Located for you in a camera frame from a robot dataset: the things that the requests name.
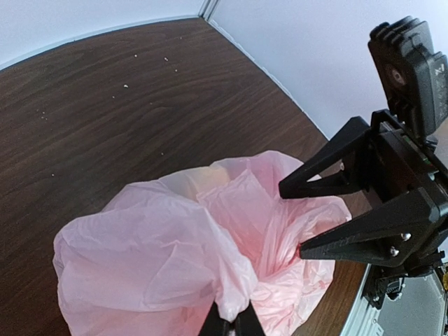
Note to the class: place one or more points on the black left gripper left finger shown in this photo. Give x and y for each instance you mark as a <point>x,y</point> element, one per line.
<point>214,325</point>

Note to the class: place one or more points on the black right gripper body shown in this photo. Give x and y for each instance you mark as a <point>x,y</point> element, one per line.
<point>399,165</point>

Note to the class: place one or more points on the right aluminium frame post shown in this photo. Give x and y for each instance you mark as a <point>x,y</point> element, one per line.
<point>207,8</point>

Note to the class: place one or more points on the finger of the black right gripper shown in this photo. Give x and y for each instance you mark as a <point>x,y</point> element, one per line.
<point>339,168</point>
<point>386,236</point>

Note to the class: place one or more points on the front aluminium rail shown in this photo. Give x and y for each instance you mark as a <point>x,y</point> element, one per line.
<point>420,309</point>

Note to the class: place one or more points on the pink plastic bag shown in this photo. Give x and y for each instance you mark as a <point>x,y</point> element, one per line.
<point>161,252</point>

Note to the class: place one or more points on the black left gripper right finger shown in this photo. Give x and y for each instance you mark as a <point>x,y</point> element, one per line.
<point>247,323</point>

